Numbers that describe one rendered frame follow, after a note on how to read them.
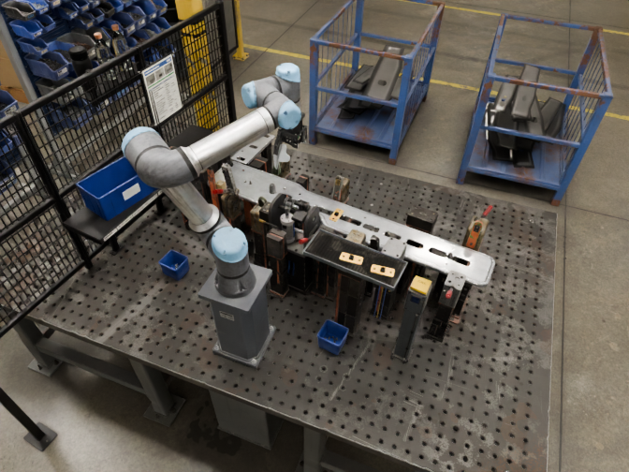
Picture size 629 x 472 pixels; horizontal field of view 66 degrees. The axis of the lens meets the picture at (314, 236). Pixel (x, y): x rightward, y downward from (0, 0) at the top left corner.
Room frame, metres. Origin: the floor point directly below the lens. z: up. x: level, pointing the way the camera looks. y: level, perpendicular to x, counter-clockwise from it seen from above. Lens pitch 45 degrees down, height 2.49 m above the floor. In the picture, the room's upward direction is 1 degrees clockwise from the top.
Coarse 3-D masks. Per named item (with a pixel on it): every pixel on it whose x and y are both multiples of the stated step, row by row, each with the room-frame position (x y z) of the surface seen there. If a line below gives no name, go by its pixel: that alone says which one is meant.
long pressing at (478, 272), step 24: (240, 168) 1.93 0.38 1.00; (240, 192) 1.75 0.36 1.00; (264, 192) 1.75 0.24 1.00; (288, 192) 1.75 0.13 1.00; (312, 192) 1.76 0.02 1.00; (360, 216) 1.60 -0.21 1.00; (384, 240) 1.45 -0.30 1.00; (432, 240) 1.46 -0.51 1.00; (432, 264) 1.31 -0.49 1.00; (456, 264) 1.32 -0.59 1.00; (480, 264) 1.32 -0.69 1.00
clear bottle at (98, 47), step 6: (96, 36) 2.00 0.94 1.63; (96, 42) 2.00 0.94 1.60; (102, 42) 2.01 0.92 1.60; (96, 48) 1.99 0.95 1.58; (102, 48) 1.99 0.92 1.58; (108, 48) 2.01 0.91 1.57; (96, 54) 1.99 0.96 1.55; (102, 54) 1.99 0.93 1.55; (108, 54) 2.00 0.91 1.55; (102, 60) 1.99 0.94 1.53; (108, 60) 1.99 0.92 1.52; (114, 66) 2.02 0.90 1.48; (108, 72) 1.99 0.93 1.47; (108, 78) 1.98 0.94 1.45; (114, 78) 2.00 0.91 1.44
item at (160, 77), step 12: (156, 60) 2.15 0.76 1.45; (168, 60) 2.22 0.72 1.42; (144, 72) 2.07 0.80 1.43; (156, 72) 2.13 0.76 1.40; (168, 72) 2.20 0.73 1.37; (144, 84) 2.05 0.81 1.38; (156, 84) 2.12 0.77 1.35; (168, 84) 2.19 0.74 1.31; (156, 96) 2.10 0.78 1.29; (168, 96) 2.17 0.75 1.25; (180, 96) 2.24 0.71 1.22; (156, 108) 2.09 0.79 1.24; (168, 108) 2.16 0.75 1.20; (180, 108) 2.23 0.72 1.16
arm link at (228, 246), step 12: (228, 228) 1.17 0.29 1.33; (216, 240) 1.11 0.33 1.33; (228, 240) 1.12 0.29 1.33; (240, 240) 1.12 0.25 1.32; (216, 252) 1.08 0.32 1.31; (228, 252) 1.07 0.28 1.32; (240, 252) 1.08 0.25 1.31; (216, 264) 1.09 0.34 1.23; (228, 264) 1.06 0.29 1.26; (240, 264) 1.08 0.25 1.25; (228, 276) 1.06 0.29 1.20
